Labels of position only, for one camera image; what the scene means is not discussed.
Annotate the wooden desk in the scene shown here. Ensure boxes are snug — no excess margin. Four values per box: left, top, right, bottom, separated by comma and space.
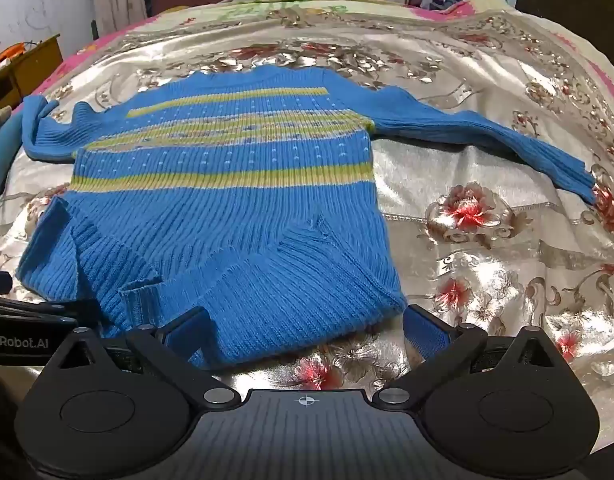
0, 34, 64, 116

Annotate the blue striped knit sweater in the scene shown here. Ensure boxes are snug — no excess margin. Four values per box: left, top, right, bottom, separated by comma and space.
16, 66, 596, 372

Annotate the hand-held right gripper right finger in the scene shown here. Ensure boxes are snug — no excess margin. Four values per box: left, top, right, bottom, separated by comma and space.
372, 304, 558, 407

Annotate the dark bulky object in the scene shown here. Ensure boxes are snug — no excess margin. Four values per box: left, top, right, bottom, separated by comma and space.
514, 0, 614, 81

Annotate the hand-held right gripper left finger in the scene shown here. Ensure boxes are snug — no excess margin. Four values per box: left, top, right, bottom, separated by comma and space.
52, 306, 242, 408

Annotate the teal cloth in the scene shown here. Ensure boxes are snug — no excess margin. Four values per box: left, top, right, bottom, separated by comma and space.
0, 105, 34, 207

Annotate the orange and pink clutter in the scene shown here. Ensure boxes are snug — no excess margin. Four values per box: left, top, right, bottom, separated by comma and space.
0, 37, 28, 69

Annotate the cream and pink floral quilt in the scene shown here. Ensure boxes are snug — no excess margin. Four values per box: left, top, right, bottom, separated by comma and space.
62, 0, 614, 111

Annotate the silver floral satin bedspread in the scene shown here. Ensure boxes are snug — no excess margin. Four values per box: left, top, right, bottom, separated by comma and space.
0, 6, 614, 441

